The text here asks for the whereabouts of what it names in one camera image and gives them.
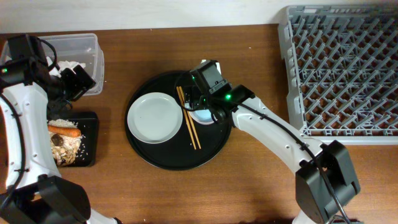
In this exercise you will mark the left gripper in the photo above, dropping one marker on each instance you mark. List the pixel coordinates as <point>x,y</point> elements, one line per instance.
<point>79,86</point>

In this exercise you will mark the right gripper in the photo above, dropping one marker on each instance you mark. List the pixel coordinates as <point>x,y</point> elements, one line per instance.
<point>196,90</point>

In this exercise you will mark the white tissue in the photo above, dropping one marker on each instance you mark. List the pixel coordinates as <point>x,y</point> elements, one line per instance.
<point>62,65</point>

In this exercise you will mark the wooden chopstick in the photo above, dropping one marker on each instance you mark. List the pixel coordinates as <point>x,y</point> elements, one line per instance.
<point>195,135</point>
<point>186,118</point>

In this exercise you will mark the light blue cup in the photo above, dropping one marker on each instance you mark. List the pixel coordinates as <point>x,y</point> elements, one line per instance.
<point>204,115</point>

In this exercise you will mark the white small bowl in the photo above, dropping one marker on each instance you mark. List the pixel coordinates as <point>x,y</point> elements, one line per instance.
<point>192,115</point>

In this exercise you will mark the orange carrot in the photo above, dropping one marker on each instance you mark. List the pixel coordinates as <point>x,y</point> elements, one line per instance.
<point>69,132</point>

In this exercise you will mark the brown mushroom piece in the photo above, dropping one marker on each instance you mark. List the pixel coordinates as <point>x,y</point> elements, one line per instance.
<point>57,140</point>

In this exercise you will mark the pale grey plate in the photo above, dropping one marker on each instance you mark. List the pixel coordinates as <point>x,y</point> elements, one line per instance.
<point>154,118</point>

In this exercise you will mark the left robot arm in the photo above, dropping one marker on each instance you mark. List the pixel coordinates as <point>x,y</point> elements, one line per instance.
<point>35,190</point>

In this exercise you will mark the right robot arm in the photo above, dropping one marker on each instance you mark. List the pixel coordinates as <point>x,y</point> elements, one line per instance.
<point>325,178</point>

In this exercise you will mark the grey dishwasher rack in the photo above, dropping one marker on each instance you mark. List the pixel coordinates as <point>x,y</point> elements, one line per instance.
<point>341,63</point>

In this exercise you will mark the clear plastic bin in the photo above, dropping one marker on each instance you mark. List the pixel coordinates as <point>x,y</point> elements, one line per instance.
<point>82,48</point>

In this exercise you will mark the round black serving tray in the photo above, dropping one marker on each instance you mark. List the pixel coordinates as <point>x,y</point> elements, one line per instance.
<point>178,153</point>

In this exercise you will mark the black rectangular tray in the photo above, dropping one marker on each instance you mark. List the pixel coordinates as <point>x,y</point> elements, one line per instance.
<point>88,122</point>

